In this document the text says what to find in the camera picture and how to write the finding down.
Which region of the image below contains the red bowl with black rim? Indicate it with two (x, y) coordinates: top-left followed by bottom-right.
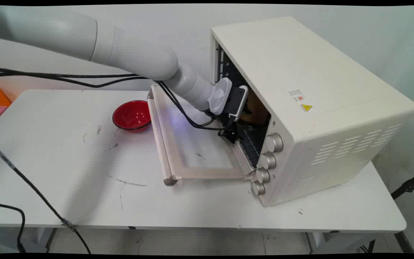
(112, 100), (152, 131)

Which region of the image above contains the black cable with connector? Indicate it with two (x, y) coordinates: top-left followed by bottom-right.
(0, 138), (91, 254)

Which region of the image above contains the white label sticker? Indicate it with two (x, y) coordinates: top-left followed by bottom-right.
(288, 90), (305, 103)

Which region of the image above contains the large silver oven knob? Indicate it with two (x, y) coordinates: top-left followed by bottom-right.
(266, 133), (284, 153)

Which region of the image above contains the grey table leg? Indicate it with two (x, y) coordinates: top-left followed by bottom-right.
(34, 227), (59, 252)
(306, 232), (327, 253)

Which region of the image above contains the black cable clamp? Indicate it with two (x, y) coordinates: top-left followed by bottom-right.
(218, 128), (244, 144)

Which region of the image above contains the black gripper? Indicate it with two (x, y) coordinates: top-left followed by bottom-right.
(224, 85), (249, 122)

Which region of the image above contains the black tripod leg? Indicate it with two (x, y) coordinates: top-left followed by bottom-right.
(390, 168), (414, 200)

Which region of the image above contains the metal oven rack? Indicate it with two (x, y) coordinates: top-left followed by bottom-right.
(236, 127), (266, 168)

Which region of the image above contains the thin black looped cable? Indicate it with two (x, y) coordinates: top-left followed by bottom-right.
(0, 201), (26, 253)

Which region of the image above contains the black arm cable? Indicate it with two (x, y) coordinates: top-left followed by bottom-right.
(0, 73), (215, 127)
(0, 68), (225, 131)

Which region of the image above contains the cream toaster oven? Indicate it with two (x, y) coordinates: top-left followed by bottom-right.
(210, 16), (414, 208)

